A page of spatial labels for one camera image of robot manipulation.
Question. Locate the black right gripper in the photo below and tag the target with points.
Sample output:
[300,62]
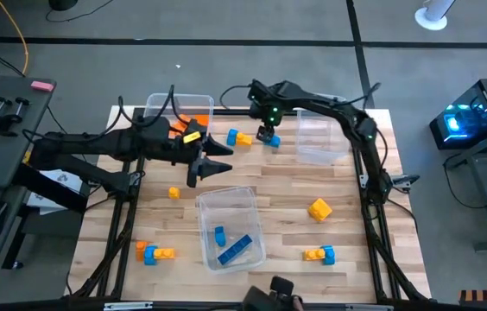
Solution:
[270,116]

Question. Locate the orange toy block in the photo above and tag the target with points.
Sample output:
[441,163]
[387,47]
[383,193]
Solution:
[141,250]
[180,126]

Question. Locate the small yellow toy block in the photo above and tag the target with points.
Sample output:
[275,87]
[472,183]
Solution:
[174,192]

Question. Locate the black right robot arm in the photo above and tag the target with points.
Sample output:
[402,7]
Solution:
[330,108]

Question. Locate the silver aluminium bracket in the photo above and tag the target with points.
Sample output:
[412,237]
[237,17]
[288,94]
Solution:
[128,306]
[368,307]

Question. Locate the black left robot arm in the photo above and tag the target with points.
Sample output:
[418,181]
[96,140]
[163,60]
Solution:
[109,144]

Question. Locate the long blue toy block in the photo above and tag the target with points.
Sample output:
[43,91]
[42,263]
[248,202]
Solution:
[235,249]

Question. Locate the black lit computer case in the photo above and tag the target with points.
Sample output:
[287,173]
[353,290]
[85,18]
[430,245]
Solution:
[485,112]

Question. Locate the clear plastic bin with label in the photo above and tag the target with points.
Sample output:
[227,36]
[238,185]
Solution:
[243,203]

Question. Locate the large yellow toy block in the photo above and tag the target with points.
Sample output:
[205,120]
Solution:
[320,209]

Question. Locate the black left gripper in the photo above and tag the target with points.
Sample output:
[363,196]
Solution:
[178,151]

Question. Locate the white printed paper sheet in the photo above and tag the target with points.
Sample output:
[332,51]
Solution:
[53,178]

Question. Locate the black pole base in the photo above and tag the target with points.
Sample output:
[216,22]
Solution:
[62,3]

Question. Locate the orange blocks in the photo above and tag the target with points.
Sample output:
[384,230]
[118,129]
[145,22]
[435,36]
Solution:
[201,119]

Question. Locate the black clamp mount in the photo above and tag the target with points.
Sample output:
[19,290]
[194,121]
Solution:
[1,123]

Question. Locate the white round stand base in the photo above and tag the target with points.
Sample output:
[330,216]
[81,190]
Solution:
[425,21]

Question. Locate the yellow tape label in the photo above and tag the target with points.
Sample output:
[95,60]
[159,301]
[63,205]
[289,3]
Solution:
[191,137]

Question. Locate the pink eraser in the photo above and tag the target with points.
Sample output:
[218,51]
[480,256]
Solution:
[42,86]

